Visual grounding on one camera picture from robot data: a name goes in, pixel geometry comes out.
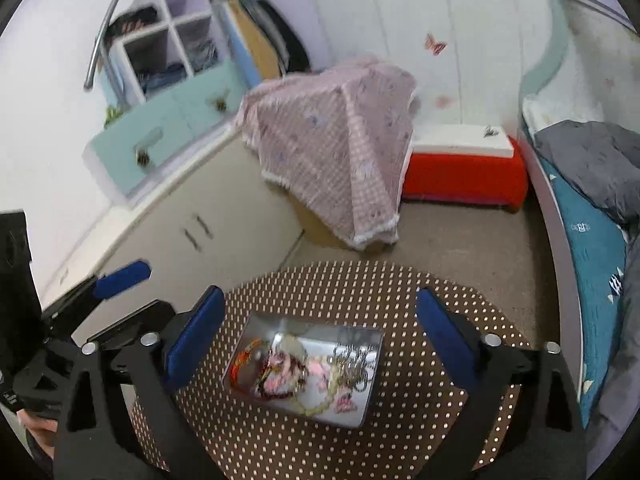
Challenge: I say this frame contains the silver metal tin tray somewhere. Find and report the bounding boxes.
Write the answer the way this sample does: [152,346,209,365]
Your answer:
[222,311,385,429]

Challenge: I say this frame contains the teal wardrobe drawers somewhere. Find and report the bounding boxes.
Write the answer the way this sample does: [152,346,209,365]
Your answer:
[132,57,251,128]

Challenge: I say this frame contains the hanging clothes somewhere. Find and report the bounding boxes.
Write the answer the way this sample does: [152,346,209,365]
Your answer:
[212,0,311,83]

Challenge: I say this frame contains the folded grey clothes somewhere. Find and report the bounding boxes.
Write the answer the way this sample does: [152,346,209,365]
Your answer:
[189,40,218,73]

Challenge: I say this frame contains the cream cabinet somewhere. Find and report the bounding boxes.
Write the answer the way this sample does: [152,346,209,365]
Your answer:
[42,132,306,341]

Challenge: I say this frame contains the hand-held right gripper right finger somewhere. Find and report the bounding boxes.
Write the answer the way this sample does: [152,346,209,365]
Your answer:
[417,287,586,480]

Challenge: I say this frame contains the pale green bead bracelet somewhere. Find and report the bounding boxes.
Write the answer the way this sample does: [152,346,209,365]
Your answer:
[292,365,351,416]

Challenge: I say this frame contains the teal drawer chest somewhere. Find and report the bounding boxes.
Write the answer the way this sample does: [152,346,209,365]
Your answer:
[82,105,241,196]

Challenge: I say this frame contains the folded blue jeans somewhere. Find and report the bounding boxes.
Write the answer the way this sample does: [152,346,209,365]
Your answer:
[140,62,186,92]

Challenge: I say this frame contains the red storage bench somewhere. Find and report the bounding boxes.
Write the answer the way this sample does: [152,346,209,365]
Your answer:
[400,124,529,211]

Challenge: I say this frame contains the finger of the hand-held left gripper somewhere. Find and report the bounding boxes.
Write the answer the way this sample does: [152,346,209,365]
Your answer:
[87,300,176,345]
[40,260,152,336]

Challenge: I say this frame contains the folded dark clothes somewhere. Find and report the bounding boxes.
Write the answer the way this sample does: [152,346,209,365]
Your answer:
[107,6,158,38]

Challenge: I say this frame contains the red bangle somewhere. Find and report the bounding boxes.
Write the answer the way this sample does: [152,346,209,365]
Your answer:
[232,338,266,386]

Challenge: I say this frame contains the brown polka dot tablecloth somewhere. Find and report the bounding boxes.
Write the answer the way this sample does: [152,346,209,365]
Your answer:
[130,260,533,471]

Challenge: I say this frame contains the white wardrobe shelf unit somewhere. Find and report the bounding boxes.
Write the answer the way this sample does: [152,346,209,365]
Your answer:
[97,0,261,106]

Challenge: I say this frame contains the pink hair bow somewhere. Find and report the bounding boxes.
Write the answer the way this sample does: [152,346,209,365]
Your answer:
[305,357,334,391]

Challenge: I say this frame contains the dark red bead necklace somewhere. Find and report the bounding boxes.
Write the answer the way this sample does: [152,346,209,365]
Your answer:
[255,355,308,401]

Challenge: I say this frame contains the curved metal rail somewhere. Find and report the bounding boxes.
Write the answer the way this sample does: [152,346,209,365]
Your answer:
[84,0,141,91]

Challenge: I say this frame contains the silver chain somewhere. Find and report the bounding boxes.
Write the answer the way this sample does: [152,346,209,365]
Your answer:
[330,342,378,391]

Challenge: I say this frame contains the person's left hand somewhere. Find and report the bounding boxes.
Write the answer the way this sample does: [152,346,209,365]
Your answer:
[22,410,58,461]

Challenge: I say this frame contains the grey blanket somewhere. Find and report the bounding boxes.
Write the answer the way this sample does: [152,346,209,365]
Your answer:
[532,120,640,226]

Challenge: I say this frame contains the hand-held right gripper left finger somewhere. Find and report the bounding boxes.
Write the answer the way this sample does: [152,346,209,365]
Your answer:
[52,286,226,480]

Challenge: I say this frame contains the bed with teal sheet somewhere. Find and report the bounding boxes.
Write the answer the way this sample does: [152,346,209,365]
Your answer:
[517,0,640,461]

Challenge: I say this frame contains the clear jade bangle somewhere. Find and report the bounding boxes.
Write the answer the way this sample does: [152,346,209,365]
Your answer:
[272,332,307,361]

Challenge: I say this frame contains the pink checked cloth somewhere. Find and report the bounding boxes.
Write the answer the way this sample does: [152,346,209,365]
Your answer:
[236,57,418,251]

